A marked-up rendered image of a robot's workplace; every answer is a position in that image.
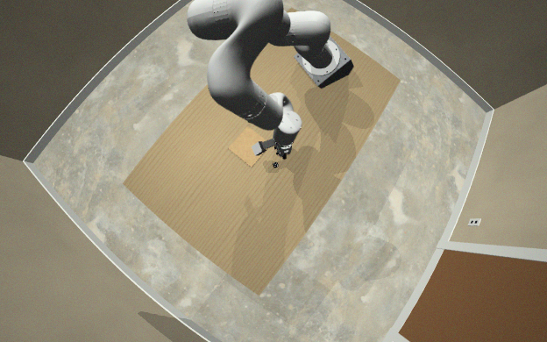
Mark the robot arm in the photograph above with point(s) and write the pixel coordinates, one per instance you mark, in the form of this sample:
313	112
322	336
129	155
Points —
250	25

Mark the tan flat mat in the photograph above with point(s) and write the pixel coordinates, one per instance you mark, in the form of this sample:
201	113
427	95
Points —
242	146

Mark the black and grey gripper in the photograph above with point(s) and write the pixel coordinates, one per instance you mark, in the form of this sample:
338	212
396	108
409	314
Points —
283	151

